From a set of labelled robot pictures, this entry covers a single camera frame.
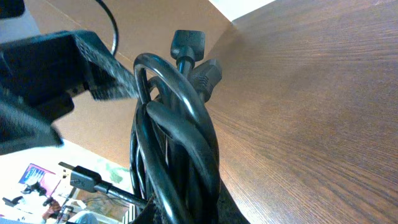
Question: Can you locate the thick black power cable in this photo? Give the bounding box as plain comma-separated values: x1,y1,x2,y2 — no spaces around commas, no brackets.
129,29,223,224

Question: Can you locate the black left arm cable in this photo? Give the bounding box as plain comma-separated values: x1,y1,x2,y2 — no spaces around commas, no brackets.
95,0,120,57

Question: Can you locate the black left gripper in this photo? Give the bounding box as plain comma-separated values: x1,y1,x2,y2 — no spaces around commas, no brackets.
1,30,139,155

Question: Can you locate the thin black USB cable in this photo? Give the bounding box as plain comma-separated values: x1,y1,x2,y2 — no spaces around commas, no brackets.
58,161,149,209

